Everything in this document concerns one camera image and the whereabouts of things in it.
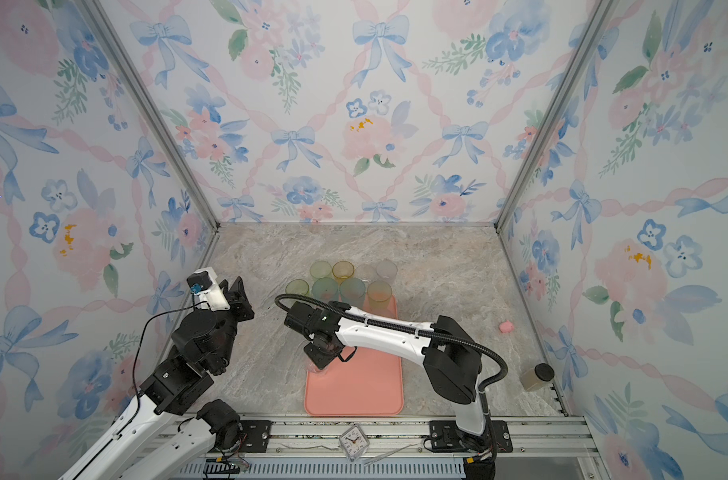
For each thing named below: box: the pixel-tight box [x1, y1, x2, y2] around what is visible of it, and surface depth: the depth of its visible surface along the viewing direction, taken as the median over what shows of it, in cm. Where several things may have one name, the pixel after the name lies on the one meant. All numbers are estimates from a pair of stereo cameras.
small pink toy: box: [499, 320, 514, 333], surface depth 94 cm
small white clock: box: [339, 425, 370, 461], surface depth 73 cm
